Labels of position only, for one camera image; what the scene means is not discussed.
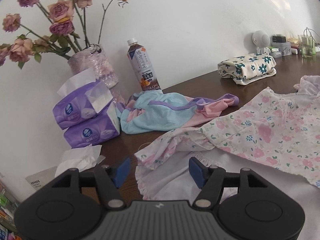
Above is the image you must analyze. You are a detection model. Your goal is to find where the pink floral child dress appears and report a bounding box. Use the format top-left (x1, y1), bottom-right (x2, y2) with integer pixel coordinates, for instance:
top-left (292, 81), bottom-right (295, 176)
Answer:
top-left (135, 75), bottom-right (319, 200)

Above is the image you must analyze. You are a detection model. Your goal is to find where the crumpled white tissue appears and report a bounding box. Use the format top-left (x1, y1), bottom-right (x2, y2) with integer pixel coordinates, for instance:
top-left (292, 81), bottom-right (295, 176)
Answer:
top-left (55, 145), bottom-right (105, 177)

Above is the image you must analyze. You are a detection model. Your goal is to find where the lower purple tissue pack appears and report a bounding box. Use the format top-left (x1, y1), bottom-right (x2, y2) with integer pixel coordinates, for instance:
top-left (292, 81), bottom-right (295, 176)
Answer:
top-left (63, 102), bottom-right (120, 148)

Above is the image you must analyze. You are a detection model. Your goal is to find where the purple tissue pack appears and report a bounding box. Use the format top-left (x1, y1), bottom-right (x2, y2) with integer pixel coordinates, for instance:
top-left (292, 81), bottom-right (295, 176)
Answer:
top-left (63, 102), bottom-right (120, 148)
top-left (53, 68), bottom-right (113, 130)

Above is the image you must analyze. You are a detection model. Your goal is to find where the blue pink purple garment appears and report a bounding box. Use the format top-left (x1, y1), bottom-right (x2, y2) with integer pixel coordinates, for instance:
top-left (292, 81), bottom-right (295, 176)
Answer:
top-left (116, 90), bottom-right (239, 134)

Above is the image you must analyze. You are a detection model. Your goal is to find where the upper purple tissue pack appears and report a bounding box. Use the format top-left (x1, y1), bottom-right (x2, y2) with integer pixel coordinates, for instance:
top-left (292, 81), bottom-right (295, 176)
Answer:
top-left (53, 68), bottom-right (113, 130)

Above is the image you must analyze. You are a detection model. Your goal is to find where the folded cream blue-flower cloth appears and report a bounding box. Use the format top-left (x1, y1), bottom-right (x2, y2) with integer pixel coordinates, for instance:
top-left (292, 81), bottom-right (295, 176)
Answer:
top-left (217, 53), bottom-right (277, 86)

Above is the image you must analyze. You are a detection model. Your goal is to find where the purple textured vase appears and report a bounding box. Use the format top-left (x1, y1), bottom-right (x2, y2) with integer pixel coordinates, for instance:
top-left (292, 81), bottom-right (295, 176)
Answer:
top-left (67, 44), bottom-right (119, 89)

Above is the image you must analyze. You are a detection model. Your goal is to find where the oolong tea bottle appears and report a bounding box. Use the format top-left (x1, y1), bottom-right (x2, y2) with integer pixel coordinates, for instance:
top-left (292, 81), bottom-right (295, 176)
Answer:
top-left (127, 38), bottom-right (161, 91)

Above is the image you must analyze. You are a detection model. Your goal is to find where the white robot figure speaker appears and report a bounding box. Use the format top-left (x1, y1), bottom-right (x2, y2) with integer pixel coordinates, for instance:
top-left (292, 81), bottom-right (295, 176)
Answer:
top-left (252, 30), bottom-right (271, 55)

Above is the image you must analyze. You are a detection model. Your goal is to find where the grey printed tin box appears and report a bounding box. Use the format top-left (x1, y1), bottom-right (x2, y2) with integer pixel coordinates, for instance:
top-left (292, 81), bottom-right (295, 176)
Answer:
top-left (272, 42), bottom-right (292, 56)

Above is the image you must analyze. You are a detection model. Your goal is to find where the dried rose bouquet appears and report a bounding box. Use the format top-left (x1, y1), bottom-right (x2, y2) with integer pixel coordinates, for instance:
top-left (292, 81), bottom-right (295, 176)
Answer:
top-left (0, 0), bottom-right (130, 70)

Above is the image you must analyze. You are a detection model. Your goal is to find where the clear drinking glass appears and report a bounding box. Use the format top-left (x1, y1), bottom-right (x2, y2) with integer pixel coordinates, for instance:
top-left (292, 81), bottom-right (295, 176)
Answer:
top-left (300, 35), bottom-right (314, 58)

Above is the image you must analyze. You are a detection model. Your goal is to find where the white charging cable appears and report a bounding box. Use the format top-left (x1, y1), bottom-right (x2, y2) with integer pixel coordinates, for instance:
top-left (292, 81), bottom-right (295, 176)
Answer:
top-left (303, 26), bottom-right (320, 46)

